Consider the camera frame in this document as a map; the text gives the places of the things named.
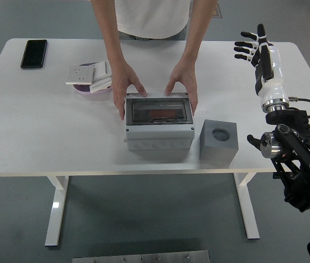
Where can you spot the person's right hand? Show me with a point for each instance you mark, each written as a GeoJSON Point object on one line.
{"type": "Point", "coordinates": [121, 79]}

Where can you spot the white table leg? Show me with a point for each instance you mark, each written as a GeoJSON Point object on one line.
{"type": "Point", "coordinates": [246, 208]}
{"type": "Point", "coordinates": [57, 208]}

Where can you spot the dark floor sign yellow text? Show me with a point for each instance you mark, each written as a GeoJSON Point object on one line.
{"type": "Point", "coordinates": [217, 12]}

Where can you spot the person's right forearm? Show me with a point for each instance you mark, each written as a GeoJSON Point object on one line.
{"type": "Point", "coordinates": [112, 33]}

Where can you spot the person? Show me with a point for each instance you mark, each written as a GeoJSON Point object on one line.
{"type": "Point", "coordinates": [152, 16]}

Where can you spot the black smartphone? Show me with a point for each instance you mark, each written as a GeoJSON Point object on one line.
{"type": "Point", "coordinates": [34, 53]}

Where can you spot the orange cylindrical battery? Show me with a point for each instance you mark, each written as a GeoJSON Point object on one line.
{"type": "Point", "coordinates": [165, 113]}

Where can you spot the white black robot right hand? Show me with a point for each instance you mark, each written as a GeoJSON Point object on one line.
{"type": "Point", "coordinates": [274, 87]}

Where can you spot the white panel with grey edge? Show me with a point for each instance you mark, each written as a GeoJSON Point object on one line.
{"type": "Point", "coordinates": [100, 85]}

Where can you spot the person's left hand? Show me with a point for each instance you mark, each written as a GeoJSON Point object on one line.
{"type": "Point", "coordinates": [187, 76]}

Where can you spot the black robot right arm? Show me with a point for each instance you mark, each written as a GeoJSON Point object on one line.
{"type": "Point", "coordinates": [303, 164]}

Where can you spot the purple bowl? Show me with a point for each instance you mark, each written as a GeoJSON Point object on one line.
{"type": "Point", "coordinates": [82, 89]}

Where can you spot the person's left forearm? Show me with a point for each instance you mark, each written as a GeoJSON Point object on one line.
{"type": "Point", "coordinates": [197, 33]}

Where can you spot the grey block holder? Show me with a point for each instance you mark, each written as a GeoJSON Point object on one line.
{"type": "Point", "coordinates": [217, 153]}

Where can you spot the white socket panel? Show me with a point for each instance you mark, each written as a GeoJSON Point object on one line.
{"type": "Point", "coordinates": [79, 74]}

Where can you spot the white switch panel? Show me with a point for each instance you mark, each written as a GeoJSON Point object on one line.
{"type": "Point", "coordinates": [104, 68]}

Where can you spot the grey metal plate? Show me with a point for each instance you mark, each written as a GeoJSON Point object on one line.
{"type": "Point", "coordinates": [143, 257]}

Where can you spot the grey electrical enclosure box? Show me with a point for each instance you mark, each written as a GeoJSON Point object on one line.
{"type": "Point", "coordinates": [157, 135]}

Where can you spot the smoky transparent box lid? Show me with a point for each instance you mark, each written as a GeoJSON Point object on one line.
{"type": "Point", "coordinates": [143, 109]}

